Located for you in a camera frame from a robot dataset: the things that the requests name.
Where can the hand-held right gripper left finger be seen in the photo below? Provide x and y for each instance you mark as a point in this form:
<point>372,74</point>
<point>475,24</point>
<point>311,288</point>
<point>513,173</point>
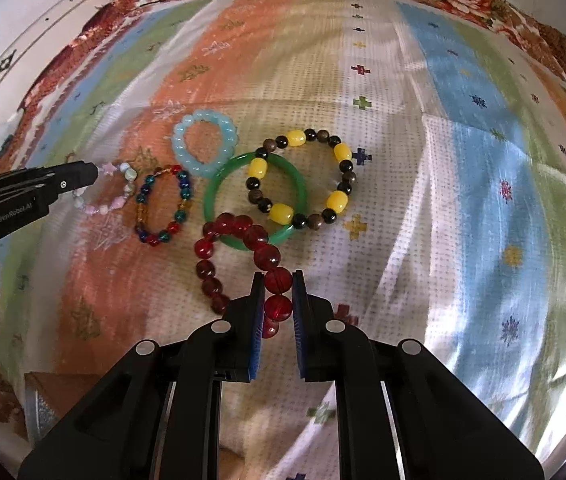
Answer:
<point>258,327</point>

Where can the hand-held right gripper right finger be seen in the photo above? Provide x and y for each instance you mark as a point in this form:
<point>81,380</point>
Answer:
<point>299,327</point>

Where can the green jade bangle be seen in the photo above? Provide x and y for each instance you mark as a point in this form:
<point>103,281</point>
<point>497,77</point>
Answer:
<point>213,195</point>

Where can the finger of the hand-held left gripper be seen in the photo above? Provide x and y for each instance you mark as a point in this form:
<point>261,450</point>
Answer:
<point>78,172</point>
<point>70,191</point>

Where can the white cabinet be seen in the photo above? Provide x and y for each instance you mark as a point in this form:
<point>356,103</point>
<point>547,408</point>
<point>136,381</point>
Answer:
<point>38,20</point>

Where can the silver glitter box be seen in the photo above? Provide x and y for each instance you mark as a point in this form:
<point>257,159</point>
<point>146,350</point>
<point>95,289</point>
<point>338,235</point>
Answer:
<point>43,410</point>

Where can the pastel patchwork blanket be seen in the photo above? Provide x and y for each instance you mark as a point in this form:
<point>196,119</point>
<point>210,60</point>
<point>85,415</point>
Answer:
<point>463,210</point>

